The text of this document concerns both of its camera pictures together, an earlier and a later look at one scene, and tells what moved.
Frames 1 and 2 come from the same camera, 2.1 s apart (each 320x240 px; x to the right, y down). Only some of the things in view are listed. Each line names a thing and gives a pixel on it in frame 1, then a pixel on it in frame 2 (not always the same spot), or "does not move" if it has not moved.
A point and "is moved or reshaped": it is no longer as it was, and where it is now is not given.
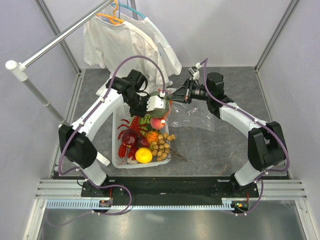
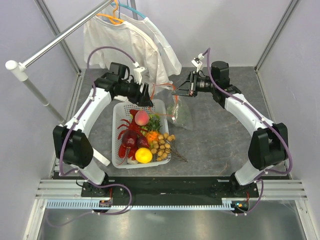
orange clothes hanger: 113,19 does not move
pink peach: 157,123 to 141,118
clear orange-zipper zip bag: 195,114 is moved or reshaped
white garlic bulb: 131,161 does not move
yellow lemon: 143,155 does not move
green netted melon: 159,112 to 176,112
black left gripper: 140,113 to 142,99
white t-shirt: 121,42 does not move
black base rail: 115,187 does not move
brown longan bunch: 162,150 does not move
